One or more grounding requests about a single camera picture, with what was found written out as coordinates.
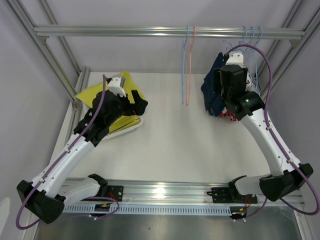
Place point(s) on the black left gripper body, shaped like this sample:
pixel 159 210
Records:
pixel 122 107

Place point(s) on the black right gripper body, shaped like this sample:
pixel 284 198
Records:
pixel 225 94

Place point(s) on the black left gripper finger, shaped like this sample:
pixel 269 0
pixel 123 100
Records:
pixel 136 96
pixel 140 107

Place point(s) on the lime green trousers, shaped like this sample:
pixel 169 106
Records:
pixel 89 94

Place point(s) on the dark blue denim trousers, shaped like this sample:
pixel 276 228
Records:
pixel 212 101

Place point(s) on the pink wire hanger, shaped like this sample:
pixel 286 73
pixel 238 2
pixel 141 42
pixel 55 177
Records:
pixel 189 65

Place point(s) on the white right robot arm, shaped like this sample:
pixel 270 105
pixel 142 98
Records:
pixel 285 168

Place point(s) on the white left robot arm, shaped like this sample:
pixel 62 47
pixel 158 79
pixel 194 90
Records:
pixel 45 196

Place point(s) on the white newspaper print trousers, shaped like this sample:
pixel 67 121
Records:
pixel 251 85

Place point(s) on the pink camouflage trousers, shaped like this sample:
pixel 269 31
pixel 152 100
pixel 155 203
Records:
pixel 226 114

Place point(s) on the white plastic basket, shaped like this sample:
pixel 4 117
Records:
pixel 123 126

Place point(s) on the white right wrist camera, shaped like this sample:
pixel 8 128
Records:
pixel 235 58

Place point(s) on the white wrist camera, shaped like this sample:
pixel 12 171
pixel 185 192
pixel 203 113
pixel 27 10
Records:
pixel 116 85
pixel 235 58

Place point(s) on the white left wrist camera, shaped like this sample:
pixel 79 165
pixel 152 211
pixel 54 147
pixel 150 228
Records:
pixel 116 85

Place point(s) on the aluminium hanging rail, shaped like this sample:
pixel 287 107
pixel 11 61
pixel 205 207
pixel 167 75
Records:
pixel 168 31

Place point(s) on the front aluminium mounting rail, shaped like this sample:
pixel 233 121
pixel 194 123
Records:
pixel 164 193

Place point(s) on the slotted cable duct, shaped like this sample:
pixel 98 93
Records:
pixel 149 209

